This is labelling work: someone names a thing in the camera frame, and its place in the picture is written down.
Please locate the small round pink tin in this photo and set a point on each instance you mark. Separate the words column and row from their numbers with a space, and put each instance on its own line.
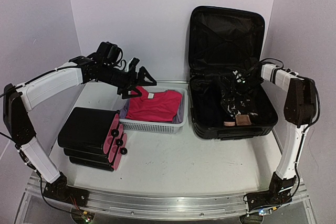
column 229, row 123

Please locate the brown leather wallet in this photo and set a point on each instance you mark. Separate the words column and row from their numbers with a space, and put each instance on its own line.
column 243, row 120

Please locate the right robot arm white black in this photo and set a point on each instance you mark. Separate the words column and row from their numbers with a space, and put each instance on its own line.
column 301, row 109

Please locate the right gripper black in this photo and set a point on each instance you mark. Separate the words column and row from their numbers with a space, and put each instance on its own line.
column 235, row 87

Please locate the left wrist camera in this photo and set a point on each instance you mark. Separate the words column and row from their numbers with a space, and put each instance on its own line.
column 108, row 52

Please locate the small red item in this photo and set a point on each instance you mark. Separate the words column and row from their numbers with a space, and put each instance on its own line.
column 154, row 107

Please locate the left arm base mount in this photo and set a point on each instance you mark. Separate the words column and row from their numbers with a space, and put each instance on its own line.
column 60, row 191

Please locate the black white patterned garment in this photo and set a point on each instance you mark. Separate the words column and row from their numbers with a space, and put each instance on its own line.
column 233, row 101

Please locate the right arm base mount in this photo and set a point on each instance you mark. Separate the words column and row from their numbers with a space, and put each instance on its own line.
column 278, row 193

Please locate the black ribbed hard suitcase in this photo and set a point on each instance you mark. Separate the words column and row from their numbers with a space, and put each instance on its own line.
column 222, row 40

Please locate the purple shirt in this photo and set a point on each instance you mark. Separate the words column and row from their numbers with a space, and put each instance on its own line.
column 177, row 119

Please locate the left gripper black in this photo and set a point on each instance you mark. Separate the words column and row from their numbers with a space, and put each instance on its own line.
column 132, row 82

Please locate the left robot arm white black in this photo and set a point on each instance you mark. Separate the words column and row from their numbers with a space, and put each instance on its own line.
column 20, row 101

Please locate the black pink small suitcase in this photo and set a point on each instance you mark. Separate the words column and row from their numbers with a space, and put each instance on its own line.
column 94, row 138

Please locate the aluminium front rail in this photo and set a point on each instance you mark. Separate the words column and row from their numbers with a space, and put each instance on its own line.
column 163, row 207

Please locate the white perforated plastic basket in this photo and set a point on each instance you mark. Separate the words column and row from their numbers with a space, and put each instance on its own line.
column 160, row 127

